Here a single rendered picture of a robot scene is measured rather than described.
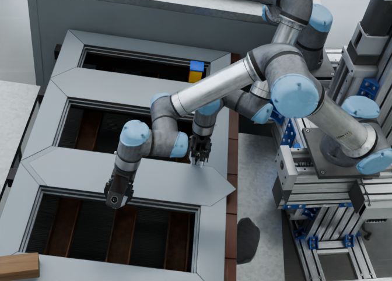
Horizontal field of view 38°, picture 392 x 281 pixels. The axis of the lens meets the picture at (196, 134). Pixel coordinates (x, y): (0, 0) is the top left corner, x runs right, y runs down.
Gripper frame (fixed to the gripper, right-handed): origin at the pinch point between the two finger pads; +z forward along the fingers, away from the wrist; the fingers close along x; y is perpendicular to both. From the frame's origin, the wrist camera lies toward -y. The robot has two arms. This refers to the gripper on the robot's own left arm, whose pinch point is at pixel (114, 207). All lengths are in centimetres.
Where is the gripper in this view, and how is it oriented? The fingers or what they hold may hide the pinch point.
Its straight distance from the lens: 183.5
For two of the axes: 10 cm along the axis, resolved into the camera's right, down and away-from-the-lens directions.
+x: -9.6, -2.8, -0.8
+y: 1.4, -6.9, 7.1
